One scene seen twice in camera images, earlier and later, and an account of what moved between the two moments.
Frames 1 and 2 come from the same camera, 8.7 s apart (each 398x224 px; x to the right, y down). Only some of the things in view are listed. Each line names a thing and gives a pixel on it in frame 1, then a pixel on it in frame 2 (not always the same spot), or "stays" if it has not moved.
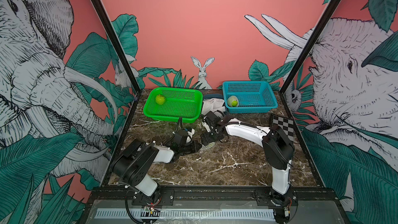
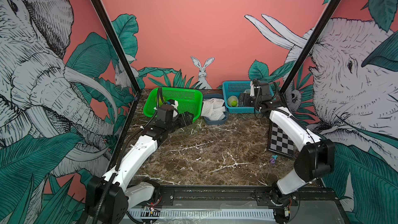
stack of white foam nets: [212, 105] stays
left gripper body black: [188, 148] to [178, 122]
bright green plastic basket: [168, 104] stays
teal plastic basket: [253, 96] stays
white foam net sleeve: [232, 101] stays
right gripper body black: [209, 137] to [249, 101]
